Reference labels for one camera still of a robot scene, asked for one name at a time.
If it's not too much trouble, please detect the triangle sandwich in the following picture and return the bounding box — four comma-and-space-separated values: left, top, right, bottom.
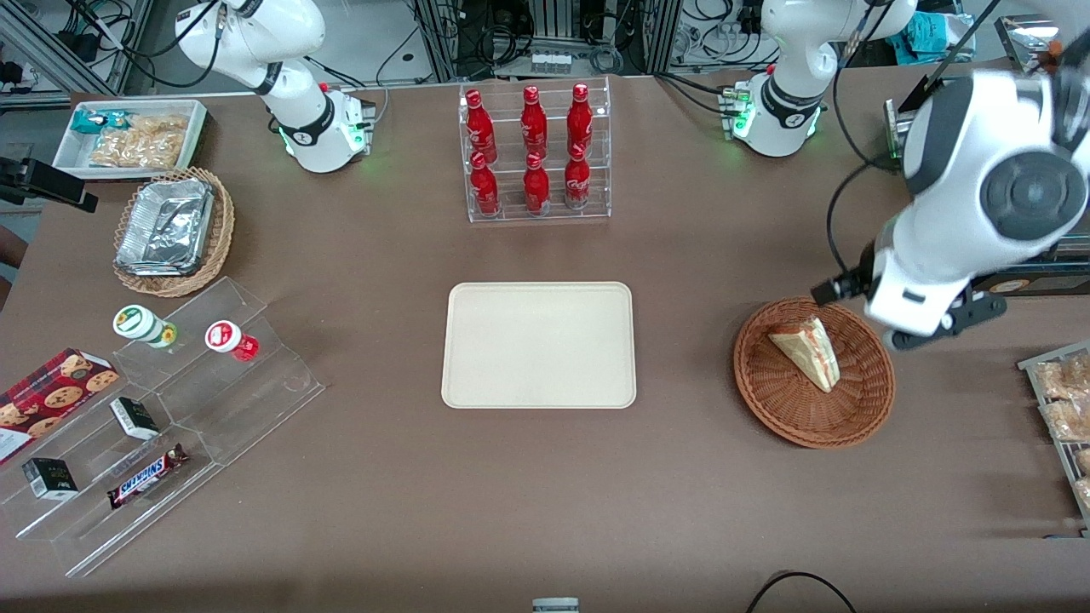
768, 317, 841, 393

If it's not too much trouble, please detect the beige plastic tray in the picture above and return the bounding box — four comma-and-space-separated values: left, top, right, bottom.
441, 282, 637, 410

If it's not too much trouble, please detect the round brown wicker basket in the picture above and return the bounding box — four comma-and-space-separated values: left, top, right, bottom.
734, 297, 896, 450

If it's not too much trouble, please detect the light wicker basket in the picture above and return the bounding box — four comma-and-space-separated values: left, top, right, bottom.
112, 167, 236, 298

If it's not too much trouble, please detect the clear acrylic bottle rack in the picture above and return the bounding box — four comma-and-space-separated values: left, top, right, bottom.
460, 77, 611, 224

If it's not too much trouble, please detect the red cola bottle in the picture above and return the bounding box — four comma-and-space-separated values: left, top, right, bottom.
523, 152, 551, 214
520, 85, 548, 158
465, 89, 498, 163
567, 83, 594, 156
470, 152, 501, 216
564, 145, 591, 210

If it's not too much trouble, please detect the clear acrylic stepped display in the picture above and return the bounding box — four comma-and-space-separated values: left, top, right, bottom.
0, 276, 325, 578

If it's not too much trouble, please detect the red lid drink bottle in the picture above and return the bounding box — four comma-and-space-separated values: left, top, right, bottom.
204, 320, 260, 362

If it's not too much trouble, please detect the silver foil container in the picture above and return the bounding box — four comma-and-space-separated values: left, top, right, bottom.
115, 178, 215, 277

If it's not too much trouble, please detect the green lid drink bottle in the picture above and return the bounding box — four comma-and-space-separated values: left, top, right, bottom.
113, 305, 178, 349

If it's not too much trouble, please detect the small black box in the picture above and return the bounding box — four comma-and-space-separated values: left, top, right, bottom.
22, 458, 78, 500
110, 397, 160, 441

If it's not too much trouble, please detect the clear bag of crackers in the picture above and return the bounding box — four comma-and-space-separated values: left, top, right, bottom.
89, 128, 185, 169
128, 113, 189, 135

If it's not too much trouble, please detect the Snickers chocolate bar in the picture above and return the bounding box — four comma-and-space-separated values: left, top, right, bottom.
106, 444, 189, 510

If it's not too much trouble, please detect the green snack packet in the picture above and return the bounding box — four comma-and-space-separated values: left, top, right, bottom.
71, 109, 129, 135

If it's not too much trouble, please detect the white rectangular snack bin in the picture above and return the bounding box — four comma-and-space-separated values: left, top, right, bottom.
53, 99, 209, 180

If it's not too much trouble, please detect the red tartan cookie box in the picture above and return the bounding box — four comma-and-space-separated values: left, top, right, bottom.
0, 347, 120, 466

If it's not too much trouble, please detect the wrapped pastry bag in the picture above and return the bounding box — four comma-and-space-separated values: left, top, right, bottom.
1041, 398, 1090, 442
1035, 353, 1090, 401

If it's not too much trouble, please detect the aluminium frame rack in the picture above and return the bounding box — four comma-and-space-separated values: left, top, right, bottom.
413, 0, 682, 82

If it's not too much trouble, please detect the black cable connector block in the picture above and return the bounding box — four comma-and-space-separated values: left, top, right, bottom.
811, 266, 875, 307

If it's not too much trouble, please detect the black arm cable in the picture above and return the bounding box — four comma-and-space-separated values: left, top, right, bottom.
826, 158, 897, 275

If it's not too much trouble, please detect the black floor cable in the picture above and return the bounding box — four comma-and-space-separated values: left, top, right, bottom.
748, 571, 857, 613

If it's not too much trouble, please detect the grey wire snack tray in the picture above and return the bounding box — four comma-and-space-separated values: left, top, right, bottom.
1018, 341, 1090, 537

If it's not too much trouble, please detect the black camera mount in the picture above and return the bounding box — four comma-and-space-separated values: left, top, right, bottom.
0, 157, 99, 214

